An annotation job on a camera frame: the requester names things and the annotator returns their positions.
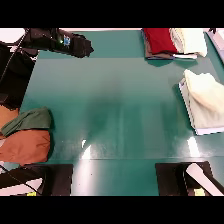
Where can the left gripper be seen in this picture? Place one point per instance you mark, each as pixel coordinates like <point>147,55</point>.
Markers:
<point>82,46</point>

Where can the cream T-shirt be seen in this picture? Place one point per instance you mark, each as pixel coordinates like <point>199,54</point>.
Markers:
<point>206,91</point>

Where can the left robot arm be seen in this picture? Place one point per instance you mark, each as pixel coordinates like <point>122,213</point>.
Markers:
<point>13,73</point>

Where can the red garment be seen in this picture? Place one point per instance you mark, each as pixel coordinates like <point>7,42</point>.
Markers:
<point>160,40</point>

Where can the green garment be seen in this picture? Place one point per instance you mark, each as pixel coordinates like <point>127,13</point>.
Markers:
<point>28,120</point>

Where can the orange garment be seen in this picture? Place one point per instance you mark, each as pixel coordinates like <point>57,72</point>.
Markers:
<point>7,116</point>

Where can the white garment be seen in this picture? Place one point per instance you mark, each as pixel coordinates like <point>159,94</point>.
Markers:
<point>193,40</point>

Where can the rust brown garment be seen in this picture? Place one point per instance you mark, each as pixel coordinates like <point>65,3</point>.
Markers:
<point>25,146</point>

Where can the pale grey garment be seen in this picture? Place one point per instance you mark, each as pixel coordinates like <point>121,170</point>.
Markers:
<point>187,96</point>

